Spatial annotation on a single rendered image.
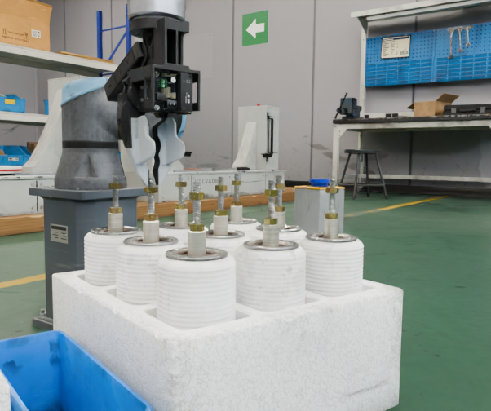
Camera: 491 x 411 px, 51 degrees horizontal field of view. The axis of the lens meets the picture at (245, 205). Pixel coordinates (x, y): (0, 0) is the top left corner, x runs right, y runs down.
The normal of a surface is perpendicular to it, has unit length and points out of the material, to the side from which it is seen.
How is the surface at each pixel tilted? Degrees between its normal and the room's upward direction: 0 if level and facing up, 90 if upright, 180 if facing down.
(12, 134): 90
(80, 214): 90
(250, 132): 67
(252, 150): 90
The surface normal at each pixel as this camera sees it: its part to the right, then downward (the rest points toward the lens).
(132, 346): -0.79, 0.04
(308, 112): -0.58, 0.07
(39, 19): 0.83, 0.25
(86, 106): 0.11, 0.10
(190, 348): 0.61, 0.08
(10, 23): 0.84, 0.04
